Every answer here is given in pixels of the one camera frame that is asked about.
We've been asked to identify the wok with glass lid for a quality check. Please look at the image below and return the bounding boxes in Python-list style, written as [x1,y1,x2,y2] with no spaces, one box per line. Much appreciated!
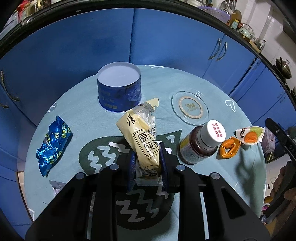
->
[275,57,292,79]

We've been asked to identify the teal printed tablecloth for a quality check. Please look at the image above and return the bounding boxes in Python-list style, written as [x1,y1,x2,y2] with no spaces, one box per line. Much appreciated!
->
[24,65,266,241]

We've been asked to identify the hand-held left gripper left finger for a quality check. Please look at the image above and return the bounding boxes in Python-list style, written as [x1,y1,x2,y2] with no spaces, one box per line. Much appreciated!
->
[25,151,139,241]

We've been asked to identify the purple plastic basket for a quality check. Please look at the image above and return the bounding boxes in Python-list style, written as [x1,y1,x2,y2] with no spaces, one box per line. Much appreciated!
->
[196,6,232,22]

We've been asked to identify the person's right hand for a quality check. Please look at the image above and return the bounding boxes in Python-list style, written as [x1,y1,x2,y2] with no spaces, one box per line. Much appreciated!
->
[270,160,296,202]

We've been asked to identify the brown bottle white cap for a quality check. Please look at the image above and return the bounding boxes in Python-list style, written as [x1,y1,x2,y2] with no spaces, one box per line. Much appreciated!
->
[179,120,226,165]

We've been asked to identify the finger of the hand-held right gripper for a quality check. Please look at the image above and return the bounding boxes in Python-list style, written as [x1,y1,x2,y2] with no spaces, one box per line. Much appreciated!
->
[265,118,296,161]

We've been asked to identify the cream bread wrapper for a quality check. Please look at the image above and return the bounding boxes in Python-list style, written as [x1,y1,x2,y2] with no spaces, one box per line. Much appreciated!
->
[116,98,162,186]

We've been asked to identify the white snack wrapper orange print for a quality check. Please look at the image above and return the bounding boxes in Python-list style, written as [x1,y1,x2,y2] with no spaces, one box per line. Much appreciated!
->
[235,125,265,144]

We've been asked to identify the blue round tin can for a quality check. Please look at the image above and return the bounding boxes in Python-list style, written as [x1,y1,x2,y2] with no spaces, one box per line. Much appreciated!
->
[97,62,142,113]

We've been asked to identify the mint green kettle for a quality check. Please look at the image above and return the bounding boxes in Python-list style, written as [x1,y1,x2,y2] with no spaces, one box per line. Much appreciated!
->
[238,23,253,39]

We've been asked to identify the small clear plastic wrapper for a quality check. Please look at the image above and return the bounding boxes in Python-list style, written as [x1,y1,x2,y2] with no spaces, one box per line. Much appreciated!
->
[49,180,67,197]

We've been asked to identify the blue foil wrapper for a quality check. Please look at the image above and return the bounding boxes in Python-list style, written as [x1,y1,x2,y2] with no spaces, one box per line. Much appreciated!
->
[36,115,73,178]

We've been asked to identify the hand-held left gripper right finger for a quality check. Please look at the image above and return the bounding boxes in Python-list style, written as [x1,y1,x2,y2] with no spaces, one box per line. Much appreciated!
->
[159,141,271,241]

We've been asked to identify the clear round plastic lid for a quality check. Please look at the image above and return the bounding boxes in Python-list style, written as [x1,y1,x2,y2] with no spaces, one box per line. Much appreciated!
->
[171,90,210,126]

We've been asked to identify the orange peel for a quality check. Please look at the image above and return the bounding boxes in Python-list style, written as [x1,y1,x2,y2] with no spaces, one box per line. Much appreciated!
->
[219,137,241,159]

